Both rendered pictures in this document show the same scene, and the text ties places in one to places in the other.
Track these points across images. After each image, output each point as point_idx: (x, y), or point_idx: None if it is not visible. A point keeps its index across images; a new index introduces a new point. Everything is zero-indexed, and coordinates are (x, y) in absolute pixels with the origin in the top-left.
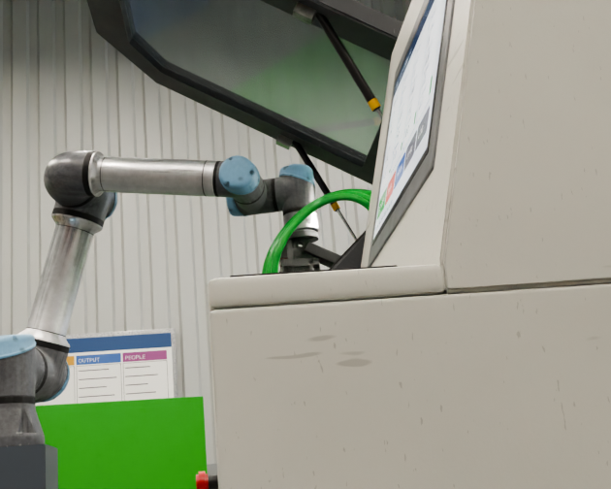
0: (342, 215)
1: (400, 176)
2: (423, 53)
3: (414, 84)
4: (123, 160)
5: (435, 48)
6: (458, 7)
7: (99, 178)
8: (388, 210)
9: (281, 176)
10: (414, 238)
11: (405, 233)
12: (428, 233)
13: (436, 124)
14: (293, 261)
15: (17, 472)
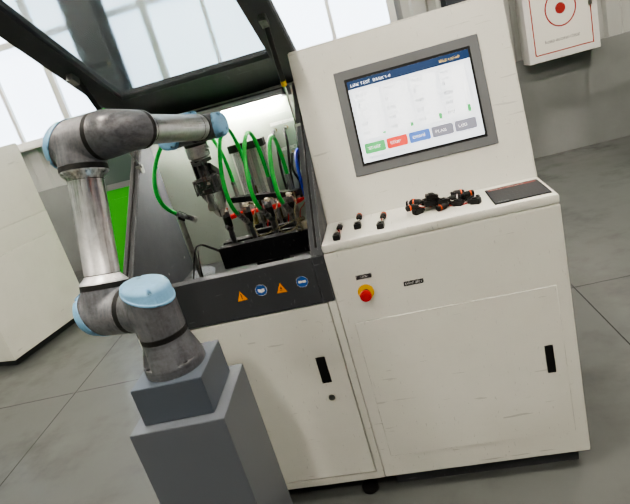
0: None
1: (423, 138)
2: (433, 86)
3: (422, 98)
4: (164, 117)
5: (467, 92)
6: (495, 83)
7: (158, 134)
8: (403, 151)
9: None
10: (480, 166)
11: (457, 164)
12: (508, 166)
13: (495, 127)
14: (214, 177)
15: (220, 365)
